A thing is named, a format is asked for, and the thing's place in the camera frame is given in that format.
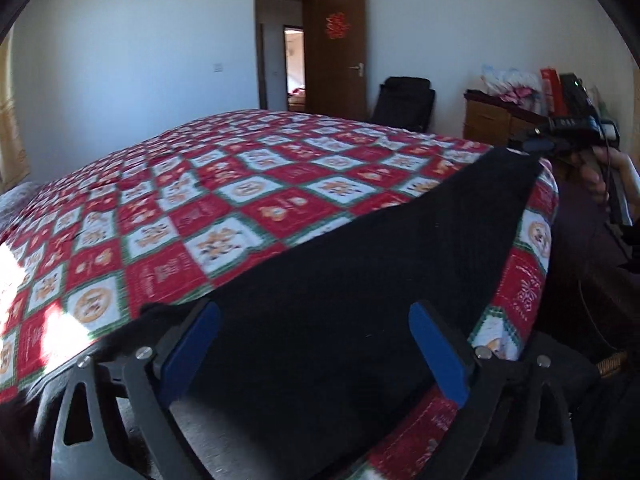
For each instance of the black electronic device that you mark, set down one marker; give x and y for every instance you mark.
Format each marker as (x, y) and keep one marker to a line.
(575, 95)

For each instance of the black pants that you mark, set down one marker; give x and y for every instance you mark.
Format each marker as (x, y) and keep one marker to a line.
(350, 285)

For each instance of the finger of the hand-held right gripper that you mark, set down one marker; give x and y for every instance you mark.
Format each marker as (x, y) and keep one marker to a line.
(537, 132)
(539, 145)

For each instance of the yellow curtain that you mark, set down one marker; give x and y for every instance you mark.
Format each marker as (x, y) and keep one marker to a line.
(11, 125)

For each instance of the red box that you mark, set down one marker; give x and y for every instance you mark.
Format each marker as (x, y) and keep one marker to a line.
(552, 90)

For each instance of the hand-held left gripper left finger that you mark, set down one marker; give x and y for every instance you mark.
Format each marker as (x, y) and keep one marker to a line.
(192, 355)

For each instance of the red paper door decoration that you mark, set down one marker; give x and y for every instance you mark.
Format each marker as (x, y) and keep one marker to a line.
(335, 25)

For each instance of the black chair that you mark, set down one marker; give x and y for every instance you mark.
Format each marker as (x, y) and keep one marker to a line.
(405, 102)

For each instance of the brown door frame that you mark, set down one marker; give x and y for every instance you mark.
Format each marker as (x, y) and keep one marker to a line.
(260, 45)

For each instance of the red checked printed blanket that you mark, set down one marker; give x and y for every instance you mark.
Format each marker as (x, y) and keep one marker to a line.
(200, 210)

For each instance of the brown wooden door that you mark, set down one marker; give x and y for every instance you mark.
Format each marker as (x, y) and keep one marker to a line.
(335, 55)

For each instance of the wooden dresser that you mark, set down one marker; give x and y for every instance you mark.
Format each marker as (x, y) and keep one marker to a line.
(487, 120)

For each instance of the grey patterned pillow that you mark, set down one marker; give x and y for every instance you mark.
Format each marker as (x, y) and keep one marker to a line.
(17, 195)

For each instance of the person's right hand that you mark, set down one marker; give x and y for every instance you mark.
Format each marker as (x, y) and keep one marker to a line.
(592, 180)

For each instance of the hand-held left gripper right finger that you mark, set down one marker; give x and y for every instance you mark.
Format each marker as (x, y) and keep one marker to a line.
(440, 355)

